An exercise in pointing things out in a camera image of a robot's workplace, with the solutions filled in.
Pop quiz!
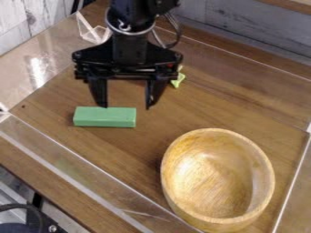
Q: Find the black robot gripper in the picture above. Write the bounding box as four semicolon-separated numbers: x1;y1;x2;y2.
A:
72;36;183;109

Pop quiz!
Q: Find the green rectangular block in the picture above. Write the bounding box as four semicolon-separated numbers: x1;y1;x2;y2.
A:
74;106;137;127

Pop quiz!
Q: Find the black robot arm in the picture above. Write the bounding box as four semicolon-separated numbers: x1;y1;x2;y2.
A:
72;0;183;107

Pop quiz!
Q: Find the brown wooden bowl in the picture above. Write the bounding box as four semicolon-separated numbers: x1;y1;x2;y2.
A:
161;128;277;233

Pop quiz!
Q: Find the black table clamp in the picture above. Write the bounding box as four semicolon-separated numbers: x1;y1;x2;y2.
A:
26;193;68;233

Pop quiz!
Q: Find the clear acrylic corner bracket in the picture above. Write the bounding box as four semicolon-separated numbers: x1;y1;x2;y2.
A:
75;12;112;45

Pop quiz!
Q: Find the black cable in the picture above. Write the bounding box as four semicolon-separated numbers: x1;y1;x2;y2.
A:
0;203;47;233

